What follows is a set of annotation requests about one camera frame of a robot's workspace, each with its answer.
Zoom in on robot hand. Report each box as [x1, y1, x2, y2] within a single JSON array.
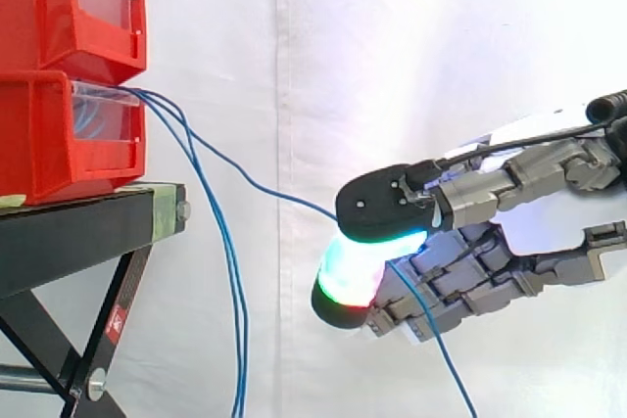
[[311, 103, 627, 345]]

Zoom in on red bin with clear plate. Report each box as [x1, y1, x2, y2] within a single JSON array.
[[0, 0, 149, 86]]

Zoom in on black stand with green tape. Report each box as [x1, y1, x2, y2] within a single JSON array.
[[0, 181, 191, 418]]

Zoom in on red bin holding blue cables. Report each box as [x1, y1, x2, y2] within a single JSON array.
[[0, 70, 147, 207]]

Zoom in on blue cable bundle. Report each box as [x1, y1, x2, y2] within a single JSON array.
[[72, 86, 252, 418]]

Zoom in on thin black cable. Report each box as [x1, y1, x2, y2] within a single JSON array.
[[430, 121, 611, 170]]

